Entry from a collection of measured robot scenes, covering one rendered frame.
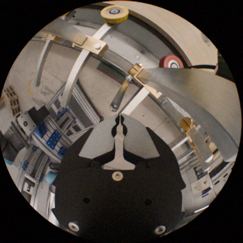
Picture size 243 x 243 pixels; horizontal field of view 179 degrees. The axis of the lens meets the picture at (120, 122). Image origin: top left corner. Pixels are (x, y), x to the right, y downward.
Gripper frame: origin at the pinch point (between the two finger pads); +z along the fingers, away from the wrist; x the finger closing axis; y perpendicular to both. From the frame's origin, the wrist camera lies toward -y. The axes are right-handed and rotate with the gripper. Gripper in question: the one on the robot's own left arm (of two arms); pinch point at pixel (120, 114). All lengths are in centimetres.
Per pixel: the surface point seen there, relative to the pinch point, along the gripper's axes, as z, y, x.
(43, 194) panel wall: -60, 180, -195
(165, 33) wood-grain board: 11.2, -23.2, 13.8
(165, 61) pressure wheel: 10.7, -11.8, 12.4
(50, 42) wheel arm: 16.0, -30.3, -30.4
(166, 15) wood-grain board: 10.0, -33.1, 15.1
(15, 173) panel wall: -69, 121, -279
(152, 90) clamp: 15.0, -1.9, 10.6
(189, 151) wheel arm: 9, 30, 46
